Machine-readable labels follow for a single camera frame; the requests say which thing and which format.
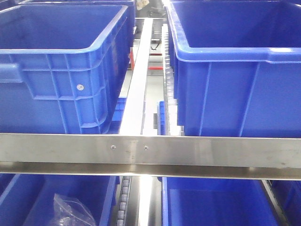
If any blue bin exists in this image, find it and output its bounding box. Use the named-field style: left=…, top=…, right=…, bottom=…
left=0, top=174, right=119, bottom=226
left=162, top=177, right=279, bottom=226

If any large blue crate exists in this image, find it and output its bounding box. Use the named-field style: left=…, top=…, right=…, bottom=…
left=166, top=0, right=301, bottom=137
left=0, top=4, right=131, bottom=134

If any lower blue bin left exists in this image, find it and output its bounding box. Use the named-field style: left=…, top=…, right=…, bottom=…
left=0, top=174, right=119, bottom=226

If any steel shelf crossbar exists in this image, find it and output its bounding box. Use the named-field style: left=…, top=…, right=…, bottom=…
left=0, top=133, right=301, bottom=180

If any white divider rail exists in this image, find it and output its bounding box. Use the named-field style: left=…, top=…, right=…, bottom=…
left=119, top=18, right=153, bottom=136

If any large blue crate right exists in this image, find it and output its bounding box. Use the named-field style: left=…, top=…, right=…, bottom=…
left=166, top=0, right=301, bottom=137

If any roller conveyor track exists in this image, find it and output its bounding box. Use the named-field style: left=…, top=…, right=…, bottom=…
left=161, top=24, right=184, bottom=136

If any lower blue bin right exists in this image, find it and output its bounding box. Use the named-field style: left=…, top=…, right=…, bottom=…
left=162, top=177, right=279, bottom=226

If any lower roller track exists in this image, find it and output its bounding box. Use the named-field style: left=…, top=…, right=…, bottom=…
left=116, top=176, right=132, bottom=226

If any clear plastic bag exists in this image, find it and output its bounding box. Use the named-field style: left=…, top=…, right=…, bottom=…
left=48, top=194, right=96, bottom=226

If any large blue crate left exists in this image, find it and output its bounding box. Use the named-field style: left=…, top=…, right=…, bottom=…
left=0, top=4, right=131, bottom=134

